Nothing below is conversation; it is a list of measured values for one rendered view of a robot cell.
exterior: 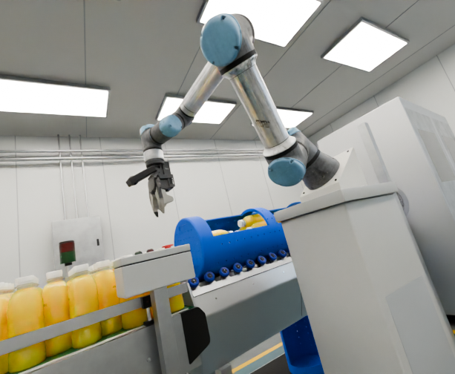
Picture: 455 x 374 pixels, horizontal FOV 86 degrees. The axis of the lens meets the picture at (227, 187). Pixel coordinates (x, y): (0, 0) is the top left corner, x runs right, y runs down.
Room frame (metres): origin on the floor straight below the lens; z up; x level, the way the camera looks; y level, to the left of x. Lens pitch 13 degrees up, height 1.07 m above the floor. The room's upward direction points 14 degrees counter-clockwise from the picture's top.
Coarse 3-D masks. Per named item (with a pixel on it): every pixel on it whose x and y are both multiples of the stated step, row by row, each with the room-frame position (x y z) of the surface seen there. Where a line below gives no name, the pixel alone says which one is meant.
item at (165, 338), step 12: (156, 300) 0.71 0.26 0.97; (168, 300) 0.73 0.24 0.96; (156, 312) 0.71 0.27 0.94; (168, 312) 0.73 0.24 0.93; (156, 324) 0.73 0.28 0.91; (168, 324) 0.73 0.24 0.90; (168, 336) 0.72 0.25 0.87; (168, 348) 0.72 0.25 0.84; (168, 360) 0.72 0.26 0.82; (168, 372) 0.71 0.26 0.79; (180, 372) 0.73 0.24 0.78
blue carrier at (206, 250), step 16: (256, 208) 1.35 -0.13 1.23; (192, 224) 1.04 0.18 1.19; (208, 224) 1.30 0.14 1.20; (224, 224) 1.38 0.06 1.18; (272, 224) 1.27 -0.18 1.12; (176, 240) 1.19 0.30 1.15; (192, 240) 1.06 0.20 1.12; (208, 240) 1.03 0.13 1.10; (224, 240) 1.08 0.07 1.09; (240, 240) 1.13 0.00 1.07; (256, 240) 1.19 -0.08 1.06; (272, 240) 1.26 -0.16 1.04; (192, 256) 1.08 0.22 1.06; (208, 256) 1.03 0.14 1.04; (224, 256) 1.08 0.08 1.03; (240, 256) 1.16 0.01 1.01; (256, 256) 1.23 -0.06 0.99
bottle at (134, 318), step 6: (120, 300) 0.78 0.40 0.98; (126, 300) 0.77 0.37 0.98; (126, 312) 0.77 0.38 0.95; (132, 312) 0.78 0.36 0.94; (138, 312) 0.78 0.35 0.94; (144, 312) 0.80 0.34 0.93; (126, 318) 0.77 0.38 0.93; (132, 318) 0.78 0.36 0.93; (138, 318) 0.78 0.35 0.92; (144, 318) 0.80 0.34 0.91; (126, 324) 0.78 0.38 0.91; (132, 324) 0.77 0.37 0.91; (138, 324) 0.78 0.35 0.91
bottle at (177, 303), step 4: (172, 284) 0.86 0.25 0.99; (176, 284) 0.87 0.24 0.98; (176, 296) 0.86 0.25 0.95; (180, 296) 0.88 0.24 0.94; (172, 300) 0.85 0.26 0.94; (176, 300) 0.86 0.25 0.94; (180, 300) 0.87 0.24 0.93; (172, 304) 0.85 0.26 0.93; (176, 304) 0.86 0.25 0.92; (180, 304) 0.87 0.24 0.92; (172, 308) 0.85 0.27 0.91; (176, 308) 0.86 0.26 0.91; (180, 308) 0.87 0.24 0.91; (172, 312) 0.86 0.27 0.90
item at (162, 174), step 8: (152, 160) 0.87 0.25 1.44; (160, 160) 0.88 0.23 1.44; (160, 168) 0.90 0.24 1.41; (168, 168) 0.92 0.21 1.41; (152, 176) 0.87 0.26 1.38; (160, 176) 0.88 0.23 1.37; (168, 176) 0.90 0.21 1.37; (152, 184) 0.87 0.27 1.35; (168, 184) 0.91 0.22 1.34; (152, 192) 0.90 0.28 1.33
